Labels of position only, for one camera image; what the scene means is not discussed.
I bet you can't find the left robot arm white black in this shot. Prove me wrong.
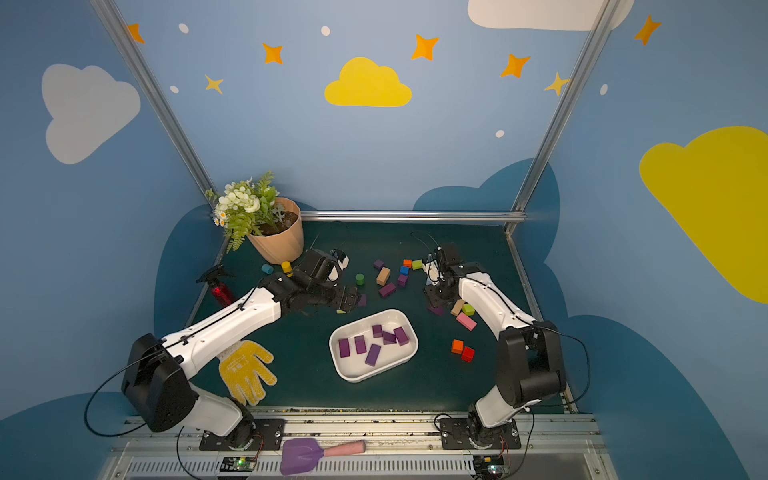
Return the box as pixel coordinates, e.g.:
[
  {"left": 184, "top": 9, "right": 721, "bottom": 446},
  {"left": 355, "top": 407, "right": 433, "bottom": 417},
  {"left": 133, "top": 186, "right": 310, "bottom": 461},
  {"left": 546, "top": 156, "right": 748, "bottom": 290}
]
[{"left": 121, "top": 249, "right": 358, "bottom": 437}]

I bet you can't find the white plastic storage bin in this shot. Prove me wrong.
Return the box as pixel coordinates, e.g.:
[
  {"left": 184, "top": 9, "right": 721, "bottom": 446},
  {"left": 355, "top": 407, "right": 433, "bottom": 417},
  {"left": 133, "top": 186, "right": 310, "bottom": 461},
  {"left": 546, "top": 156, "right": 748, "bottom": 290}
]
[{"left": 328, "top": 309, "right": 419, "bottom": 383}]

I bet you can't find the potted plant terracotta pot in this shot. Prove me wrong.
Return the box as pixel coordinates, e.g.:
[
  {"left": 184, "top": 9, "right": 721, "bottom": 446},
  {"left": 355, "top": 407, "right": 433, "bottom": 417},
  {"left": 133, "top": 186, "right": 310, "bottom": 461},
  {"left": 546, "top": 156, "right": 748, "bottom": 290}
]
[{"left": 205, "top": 171, "right": 306, "bottom": 266}]

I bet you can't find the purple brick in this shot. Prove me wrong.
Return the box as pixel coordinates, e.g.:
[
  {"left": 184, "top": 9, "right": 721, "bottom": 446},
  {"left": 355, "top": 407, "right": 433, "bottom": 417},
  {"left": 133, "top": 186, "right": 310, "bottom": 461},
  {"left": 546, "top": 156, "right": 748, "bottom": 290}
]
[
  {"left": 354, "top": 335, "right": 367, "bottom": 355},
  {"left": 364, "top": 344, "right": 382, "bottom": 367},
  {"left": 379, "top": 283, "right": 397, "bottom": 298},
  {"left": 337, "top": 338, "right": 351, "bottom": 358}
]

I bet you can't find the tan wooden brick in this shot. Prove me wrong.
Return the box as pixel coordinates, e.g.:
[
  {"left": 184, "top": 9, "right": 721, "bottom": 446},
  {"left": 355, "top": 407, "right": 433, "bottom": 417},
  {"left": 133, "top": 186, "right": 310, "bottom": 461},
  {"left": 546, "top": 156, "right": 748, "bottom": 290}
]
[{"left": 376, "top": 267, "right": 391, "bottom": 286}]

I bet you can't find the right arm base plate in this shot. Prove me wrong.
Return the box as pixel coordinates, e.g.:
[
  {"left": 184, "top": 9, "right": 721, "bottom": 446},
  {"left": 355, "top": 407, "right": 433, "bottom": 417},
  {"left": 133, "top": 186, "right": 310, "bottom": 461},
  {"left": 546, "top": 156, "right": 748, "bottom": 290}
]
[{"left": 435, "top": 416, "right": 522, "bottom": 450}]

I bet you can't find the purple toy shovel pink handle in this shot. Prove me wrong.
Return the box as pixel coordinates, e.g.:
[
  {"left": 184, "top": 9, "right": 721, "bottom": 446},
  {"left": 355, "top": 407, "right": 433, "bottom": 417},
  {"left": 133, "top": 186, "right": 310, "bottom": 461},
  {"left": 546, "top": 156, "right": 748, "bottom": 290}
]
[{"left": 280, "top": 438, "right": 366, "bottom": 476}]

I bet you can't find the dark purple block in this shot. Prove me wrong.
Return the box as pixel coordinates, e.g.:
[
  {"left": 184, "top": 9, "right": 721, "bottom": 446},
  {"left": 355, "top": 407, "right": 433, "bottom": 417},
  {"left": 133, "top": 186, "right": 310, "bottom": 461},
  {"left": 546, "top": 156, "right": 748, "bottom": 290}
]
[{"left": 382, "top": 331, "right": 397, "bottom": 345}]

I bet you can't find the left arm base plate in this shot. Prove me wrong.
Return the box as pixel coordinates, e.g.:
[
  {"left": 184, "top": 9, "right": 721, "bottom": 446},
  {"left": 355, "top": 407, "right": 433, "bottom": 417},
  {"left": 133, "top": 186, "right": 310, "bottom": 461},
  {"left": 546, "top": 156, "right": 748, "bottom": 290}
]
[{"left": 199, "top": 418, "right": 286, "bottom": 452}]

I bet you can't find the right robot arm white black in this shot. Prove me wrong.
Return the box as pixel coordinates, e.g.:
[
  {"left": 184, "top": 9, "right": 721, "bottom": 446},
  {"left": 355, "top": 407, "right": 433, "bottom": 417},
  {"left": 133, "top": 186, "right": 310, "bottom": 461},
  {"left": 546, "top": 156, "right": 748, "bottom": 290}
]
[{"left": 424, "top": 243, "right": 567, "bottom": 429}]

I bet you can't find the tan brick right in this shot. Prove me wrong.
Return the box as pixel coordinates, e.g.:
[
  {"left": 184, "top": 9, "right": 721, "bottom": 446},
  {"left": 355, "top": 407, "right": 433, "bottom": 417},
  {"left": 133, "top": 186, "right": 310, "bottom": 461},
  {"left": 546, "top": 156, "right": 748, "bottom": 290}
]
[{"left": 451, "top": 299, "right": 465, "bottom": 316}]

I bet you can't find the red cube right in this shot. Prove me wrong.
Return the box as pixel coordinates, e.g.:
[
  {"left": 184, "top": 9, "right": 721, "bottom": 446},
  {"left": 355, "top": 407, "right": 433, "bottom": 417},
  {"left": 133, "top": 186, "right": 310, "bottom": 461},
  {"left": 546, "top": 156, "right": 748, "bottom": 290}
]
[{"left": 461, "top": 347, "right": 475, "bottom": 363}]

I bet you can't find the yellow work glove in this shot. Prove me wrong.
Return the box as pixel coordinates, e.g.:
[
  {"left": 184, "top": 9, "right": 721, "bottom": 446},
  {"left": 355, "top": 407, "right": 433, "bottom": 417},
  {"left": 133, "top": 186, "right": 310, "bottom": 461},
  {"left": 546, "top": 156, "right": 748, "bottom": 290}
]
[{"left": 217, "top": 340, "right": 278, "bottom": 406}]

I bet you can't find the red spray bottle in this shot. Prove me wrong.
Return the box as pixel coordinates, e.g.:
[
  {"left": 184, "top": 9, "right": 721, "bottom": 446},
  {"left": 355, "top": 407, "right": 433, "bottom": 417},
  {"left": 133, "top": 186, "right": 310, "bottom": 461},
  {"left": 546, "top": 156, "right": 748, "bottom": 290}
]
[{"left": 196, "top": 263, "right": 235, "bottom": 307}]

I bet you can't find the pink brick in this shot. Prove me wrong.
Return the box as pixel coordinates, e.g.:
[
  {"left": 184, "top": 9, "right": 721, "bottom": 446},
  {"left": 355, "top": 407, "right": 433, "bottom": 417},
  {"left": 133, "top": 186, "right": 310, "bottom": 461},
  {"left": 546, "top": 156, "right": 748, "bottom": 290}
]
[{"left": 456, "top": 313, "right": 477, "bottom": 331}]

